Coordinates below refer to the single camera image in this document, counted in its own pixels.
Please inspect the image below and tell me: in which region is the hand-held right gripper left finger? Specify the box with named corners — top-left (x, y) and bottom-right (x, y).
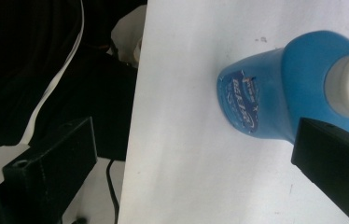
top-left (0, 116), bottom-right (98, 224)

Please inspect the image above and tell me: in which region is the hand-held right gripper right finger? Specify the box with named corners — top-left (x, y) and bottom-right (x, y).
top-left (290, 117), bottom-right (349, 224)

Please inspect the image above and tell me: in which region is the blue bottle with white cap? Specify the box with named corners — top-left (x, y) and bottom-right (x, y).
top-left (216, 30), bottom-right (349, 145)

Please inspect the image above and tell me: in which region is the black cable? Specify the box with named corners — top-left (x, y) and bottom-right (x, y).
top-left (105, 159), bottom-right (121, 224)

